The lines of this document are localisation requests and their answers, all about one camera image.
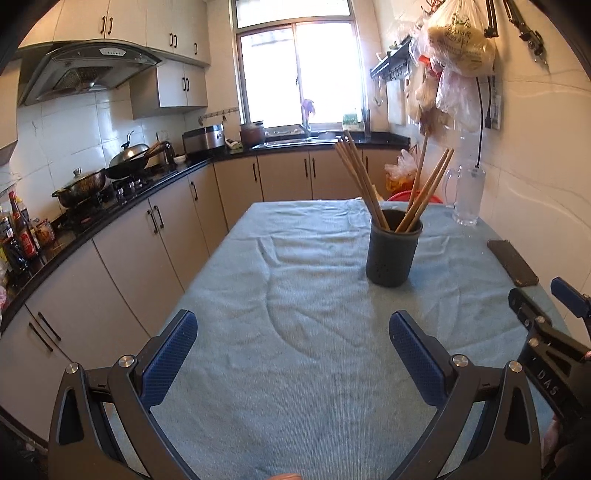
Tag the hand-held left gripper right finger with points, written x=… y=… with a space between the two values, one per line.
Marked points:
x=415 y=357

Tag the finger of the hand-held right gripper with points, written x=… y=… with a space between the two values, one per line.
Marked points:
x=531 y=314
x=570 y=295

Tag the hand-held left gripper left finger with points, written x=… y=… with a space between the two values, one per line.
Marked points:
x=168 y=360

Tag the dark grey utensil holder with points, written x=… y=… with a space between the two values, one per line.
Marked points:
x=392 y=258

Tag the bunch of wooden chopsticks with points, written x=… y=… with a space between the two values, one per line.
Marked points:
x=364 y=184

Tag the person's right hand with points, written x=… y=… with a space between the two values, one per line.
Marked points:
x=552 y=436

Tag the person's left hand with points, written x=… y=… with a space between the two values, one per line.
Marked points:
x=287 y=477

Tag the smartphone in clear case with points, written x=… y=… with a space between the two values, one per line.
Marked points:
x=512 y=263

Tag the beige lower kitchen cabinets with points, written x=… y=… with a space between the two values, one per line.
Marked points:
x=129 y=258

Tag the beige kitchen cabinets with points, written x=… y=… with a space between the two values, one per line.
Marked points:
x=129 y=258
x=175 y=27

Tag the blue tablecloth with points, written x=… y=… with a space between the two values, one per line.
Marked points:
x=300 y=300

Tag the clear glass mug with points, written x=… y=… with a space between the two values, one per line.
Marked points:
x=468 y=198

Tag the red plastic basin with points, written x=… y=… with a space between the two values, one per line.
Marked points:
x=397 y=197

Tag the red chili sauce jar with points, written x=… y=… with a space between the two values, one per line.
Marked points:
x=45 y=232

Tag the black gas stove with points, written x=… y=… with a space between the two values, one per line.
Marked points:
x=134 y=184

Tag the orange filled plastic bag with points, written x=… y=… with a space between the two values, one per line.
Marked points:
x=401 y=177

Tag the steel pot with lid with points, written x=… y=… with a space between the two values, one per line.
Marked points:
x=81 y=189

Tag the dark sauce bottle red label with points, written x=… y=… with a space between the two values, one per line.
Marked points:
x=24 y=230

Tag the black wok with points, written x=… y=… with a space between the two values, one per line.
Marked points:
x=129 y=159

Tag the steel kettle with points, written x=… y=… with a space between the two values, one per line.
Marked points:
x=167 y=154

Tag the silver rice cooker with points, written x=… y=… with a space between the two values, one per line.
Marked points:
x=203 y=141

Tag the black kitchen countertop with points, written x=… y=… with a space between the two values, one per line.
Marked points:
x=388 y=137

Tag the hanging white plastic bags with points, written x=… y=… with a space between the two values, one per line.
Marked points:
x=455 y=99

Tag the brown clay pot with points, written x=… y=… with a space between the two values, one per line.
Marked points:
x=252 y=136

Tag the green sponge package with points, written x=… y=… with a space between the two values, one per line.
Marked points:
x=351 y=123

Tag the steel kitchen sink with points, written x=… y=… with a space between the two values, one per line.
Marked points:
x=295 y=141

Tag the steel kitchen faucet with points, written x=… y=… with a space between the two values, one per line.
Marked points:
x=307 y=120

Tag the black hanging tool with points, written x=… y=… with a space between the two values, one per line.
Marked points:
x=526 y=27

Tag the clear bag of yellow food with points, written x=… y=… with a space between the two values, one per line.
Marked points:
x=457 y=41

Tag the black hanging clamp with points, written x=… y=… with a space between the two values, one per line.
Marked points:
x=490 y=23

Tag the kitchen window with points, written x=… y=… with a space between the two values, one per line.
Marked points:
x=323 y=69

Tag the steel range hood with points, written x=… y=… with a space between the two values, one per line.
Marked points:
x=87 y=64

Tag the beige upper kitchen cabinets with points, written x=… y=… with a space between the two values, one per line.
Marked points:
x=175 y=27

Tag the white wall socket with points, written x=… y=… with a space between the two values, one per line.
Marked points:
x=496 y=110

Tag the black wall rack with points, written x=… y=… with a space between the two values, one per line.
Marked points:
x=392 y=62

